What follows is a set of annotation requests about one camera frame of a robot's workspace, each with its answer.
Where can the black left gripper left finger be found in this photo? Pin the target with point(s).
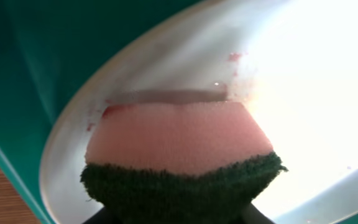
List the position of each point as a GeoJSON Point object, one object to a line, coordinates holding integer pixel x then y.
{"type": "Point", "coordinates": [103, 216]}

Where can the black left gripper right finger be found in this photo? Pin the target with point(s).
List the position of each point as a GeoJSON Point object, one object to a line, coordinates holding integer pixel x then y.
{"type": "Point", "coordinates": [251, 215]}

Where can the pink green sponge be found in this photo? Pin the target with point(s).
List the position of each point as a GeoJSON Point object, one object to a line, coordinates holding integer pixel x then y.
{"type": "Point", "coordinates": [190, 163]}

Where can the light blue plate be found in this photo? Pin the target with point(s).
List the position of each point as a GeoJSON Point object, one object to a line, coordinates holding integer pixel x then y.
{"type": "Point", "coordinates": [294, 64]}

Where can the teal plastic tray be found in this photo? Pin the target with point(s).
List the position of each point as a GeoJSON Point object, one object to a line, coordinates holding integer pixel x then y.
{"type": "Point", "coordinates": [48, 51]}

